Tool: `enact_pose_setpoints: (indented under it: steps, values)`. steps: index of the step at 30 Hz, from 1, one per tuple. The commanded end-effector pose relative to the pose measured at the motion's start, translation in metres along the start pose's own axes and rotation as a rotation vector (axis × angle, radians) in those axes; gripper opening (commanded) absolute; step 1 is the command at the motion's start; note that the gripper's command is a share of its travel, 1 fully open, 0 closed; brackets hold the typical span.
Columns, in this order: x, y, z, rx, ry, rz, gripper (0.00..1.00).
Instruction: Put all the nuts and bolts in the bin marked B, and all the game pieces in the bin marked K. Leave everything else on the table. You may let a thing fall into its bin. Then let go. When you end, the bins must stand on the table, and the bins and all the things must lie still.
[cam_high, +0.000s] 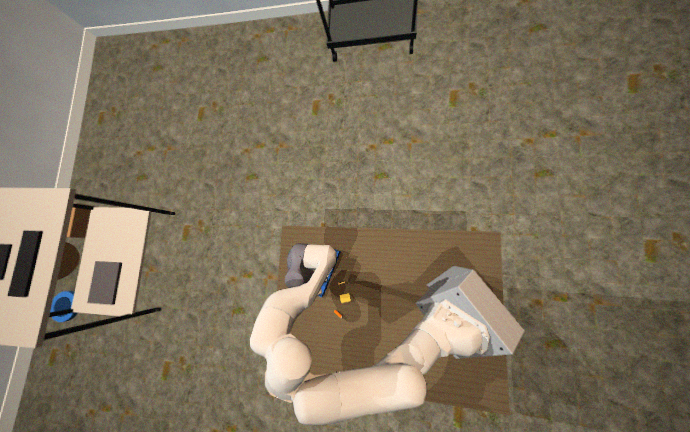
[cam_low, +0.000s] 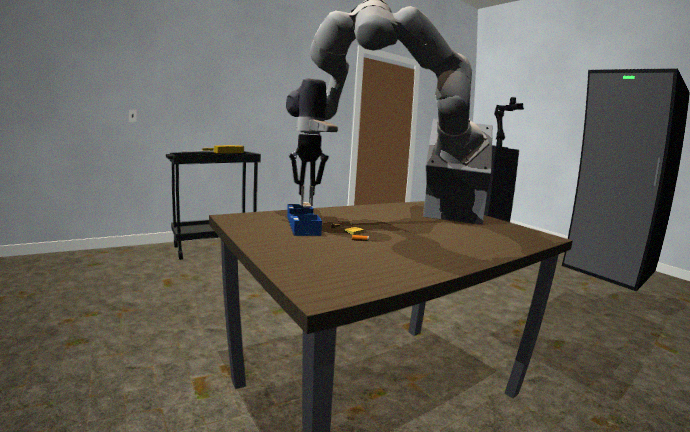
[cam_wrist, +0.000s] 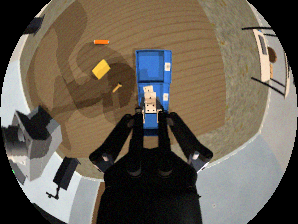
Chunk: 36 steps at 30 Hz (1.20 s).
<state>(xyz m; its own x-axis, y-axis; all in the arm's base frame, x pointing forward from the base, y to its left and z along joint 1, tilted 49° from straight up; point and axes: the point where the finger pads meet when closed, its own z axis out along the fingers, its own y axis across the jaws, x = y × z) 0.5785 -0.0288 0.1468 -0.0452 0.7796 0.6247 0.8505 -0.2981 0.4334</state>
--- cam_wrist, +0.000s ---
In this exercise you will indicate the yellow square pad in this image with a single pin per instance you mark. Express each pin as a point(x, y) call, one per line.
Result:
point(101, 69)

